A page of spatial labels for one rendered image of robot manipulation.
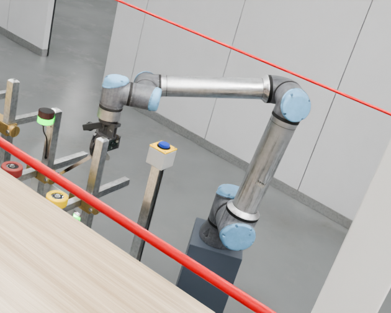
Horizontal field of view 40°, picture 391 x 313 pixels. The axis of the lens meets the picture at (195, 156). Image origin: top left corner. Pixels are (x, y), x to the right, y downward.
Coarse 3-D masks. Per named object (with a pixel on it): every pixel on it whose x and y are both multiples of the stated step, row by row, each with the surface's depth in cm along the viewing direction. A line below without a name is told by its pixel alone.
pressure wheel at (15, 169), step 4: (4, 164) 206; (8, 164) 207; (12, 164) 206; (16, 164) 208; (20, 164) 209; (4, 168) 203; (8, 168) 204; (12, 168) 205; (16, 168) 205; (20, 168) 206; (8, 172) 203; (12, 172) 203; (16, 172) 204; (20, 172) 206; (16, 176) 205
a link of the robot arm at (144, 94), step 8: (144, 80) 205; (136, 88) 197; (144, 88) 198; (152, 88) 199; (160, 88) 202; (128, 96) 196; (136, 96) 196; (144, 96) 197; (152, 96) 197; (160, 96) 199; (128, 104) 198; (136, 104) 198; (144, 104) 198; (152, 104) 198
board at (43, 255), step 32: (0, 192) 190; (32, 192) 195; (0, 224) 174; (32, 224) 178; (64, 224) 182; (0, 256) 160; (32, 256) 164; (64, 256) 168; (96, 256) 172; (128, 256) 176; (0, 288) 149; (32, 288) 152; (64, 288) 155; (96, 288) 159; (128, 288) 162; (160, 288) 166
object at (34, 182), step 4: (32, 180) 228; (36, 180) 226; (32, 184) 228; (36, 184) 227; (52, 184) 222; (32, 188) 229; (36, 188) 228; (52, 188) 222; (56, 188) 220; (68, 196) 218; (68, 212) 220; (72, 212) 219
